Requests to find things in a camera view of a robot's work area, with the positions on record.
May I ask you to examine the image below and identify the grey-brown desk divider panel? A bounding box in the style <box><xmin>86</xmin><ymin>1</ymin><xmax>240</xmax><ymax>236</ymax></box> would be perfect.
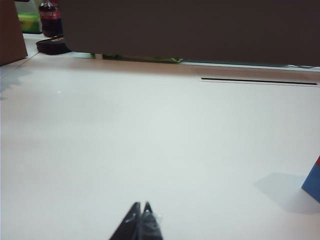
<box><xmin>59</xmin><ymin>0</ymin><xmax>320</xmax><ymax>68</ymax></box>

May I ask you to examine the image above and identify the cola bottle red label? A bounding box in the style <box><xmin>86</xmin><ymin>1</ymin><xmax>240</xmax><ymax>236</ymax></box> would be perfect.
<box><xmin>38</xmin><ymin>0</ymin><xmax>64</xmax><ymax>38</ymax></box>

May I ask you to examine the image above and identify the green tissue box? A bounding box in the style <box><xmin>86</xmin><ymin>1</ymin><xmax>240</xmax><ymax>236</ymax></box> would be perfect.
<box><xmin>17</xmin><ymin>12</ymin><xmax>43</xmax><ymax>34</ymax></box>

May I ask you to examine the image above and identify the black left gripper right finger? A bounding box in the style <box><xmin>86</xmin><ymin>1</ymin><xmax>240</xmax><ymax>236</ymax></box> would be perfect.
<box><xmin>138</xmin><ymin>201</ymin><xmax>165</xmax><ymax>240</ymax></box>

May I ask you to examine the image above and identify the black flat pouch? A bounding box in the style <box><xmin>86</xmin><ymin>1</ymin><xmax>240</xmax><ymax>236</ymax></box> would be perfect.
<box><xmin>35</xmin><ymin>35</ymin><xmax>73</xmax><ymax>56</ymax></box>

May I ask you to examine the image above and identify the brown cardboard box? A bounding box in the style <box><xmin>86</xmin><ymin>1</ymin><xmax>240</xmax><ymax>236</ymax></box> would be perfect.
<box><xmin>0</xmin><ymin>0</ymin><xmax>29</xmax><ymax>67</ymax></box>

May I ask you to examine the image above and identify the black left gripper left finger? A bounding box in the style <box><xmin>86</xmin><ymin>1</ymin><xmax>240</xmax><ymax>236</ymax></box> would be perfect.
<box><xmin>108</xmin><ymin>201</ymin><xmax>142</xmax><ymax>240</ymax></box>

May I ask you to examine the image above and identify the blue letter block Z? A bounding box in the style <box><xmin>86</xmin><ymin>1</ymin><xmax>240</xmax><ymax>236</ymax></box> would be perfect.
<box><xmin>300</xmin><ymin>159</ymin><xmax>320</xmax><ymax>204</ymax></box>

